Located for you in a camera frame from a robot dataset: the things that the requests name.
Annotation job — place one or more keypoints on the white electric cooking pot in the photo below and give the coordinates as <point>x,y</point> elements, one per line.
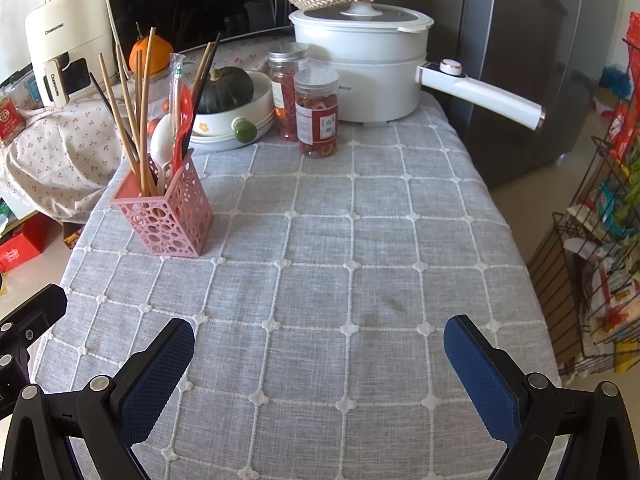
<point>350,60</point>

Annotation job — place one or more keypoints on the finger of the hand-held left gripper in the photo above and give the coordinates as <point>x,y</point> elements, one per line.
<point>35,315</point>

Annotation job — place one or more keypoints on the clear lid plastic jar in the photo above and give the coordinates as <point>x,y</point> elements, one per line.
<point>317,120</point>

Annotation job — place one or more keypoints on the grey refrigerator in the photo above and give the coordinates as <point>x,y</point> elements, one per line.
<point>525,60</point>

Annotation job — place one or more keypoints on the assorted snack packets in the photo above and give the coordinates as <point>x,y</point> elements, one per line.
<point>610,270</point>

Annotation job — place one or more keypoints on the cream flower print bowl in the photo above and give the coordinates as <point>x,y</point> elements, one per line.
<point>220,130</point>

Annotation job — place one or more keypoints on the silver lid glass jar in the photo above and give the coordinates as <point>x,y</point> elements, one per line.
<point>285,100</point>

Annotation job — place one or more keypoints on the red box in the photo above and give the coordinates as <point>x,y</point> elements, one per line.
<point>22,245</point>

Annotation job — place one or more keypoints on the cream air fryer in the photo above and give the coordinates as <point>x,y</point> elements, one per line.
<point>65,25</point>

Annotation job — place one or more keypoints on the bundle of wooden chopsticks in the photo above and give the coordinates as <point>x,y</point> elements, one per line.
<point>144,170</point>

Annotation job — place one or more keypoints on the red label spice jar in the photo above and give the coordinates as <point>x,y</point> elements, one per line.
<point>10,122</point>

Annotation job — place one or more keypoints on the plastic wrapped utensil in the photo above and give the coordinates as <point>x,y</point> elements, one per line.
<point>176,75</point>

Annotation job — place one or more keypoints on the large orange with stem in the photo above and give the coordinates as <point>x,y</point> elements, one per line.
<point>157,55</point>

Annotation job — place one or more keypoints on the black chopstick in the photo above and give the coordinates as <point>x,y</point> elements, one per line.
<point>107,110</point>
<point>207,72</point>

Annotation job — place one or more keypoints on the green lime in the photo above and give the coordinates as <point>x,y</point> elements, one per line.
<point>245,130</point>

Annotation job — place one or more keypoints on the red plastic spoon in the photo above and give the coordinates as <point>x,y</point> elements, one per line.
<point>184,105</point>

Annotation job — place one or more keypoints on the grey checked tablecloth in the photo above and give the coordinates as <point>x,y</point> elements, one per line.
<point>325,260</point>

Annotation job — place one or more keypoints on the yellow printed carton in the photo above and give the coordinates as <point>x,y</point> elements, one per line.
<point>74,237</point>

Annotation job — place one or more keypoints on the dark lid jar blue label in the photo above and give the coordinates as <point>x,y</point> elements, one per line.
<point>32,92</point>

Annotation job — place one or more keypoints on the white plastic spoon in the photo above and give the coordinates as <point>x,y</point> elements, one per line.
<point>161,142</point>

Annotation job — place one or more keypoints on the black microwave oven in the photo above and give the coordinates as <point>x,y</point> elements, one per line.
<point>200,0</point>

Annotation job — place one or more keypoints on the blue plastic bag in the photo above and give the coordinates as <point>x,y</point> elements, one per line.
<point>616,82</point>

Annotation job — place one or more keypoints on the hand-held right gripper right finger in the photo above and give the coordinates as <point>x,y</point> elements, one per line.
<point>480,375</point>

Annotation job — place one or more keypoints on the dark green pumpkin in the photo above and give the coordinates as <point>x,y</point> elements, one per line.
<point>227,90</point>

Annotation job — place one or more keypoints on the pink perforated utensil holder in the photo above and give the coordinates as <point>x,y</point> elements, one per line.
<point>170,220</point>

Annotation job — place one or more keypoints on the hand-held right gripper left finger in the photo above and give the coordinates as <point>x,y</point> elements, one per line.
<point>160,375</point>

